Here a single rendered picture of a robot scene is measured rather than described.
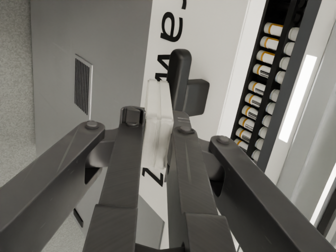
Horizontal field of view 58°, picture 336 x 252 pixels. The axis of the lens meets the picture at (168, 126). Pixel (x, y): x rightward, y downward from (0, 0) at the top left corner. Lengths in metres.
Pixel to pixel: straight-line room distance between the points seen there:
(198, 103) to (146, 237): 0.37
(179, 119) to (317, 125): 0.14
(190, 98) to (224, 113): 0.03
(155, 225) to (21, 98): 0.78
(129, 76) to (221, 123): 0.29
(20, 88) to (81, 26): 0.53
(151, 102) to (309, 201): 0.19
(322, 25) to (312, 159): 0.11
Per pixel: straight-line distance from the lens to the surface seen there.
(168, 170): 0.15
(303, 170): 0.31
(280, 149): 0.31
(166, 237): 0.47
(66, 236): 1.61
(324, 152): 0.29
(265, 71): 0.33
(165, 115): 0.16
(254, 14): 0.22
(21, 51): 1.12
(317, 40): 0.28
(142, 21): 0.47
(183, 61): 0.21
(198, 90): 0.23
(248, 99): 0.34
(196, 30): 0.25
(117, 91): 0.54
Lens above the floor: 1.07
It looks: 44 degrees down
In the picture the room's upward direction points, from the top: 125 degrees clockwise
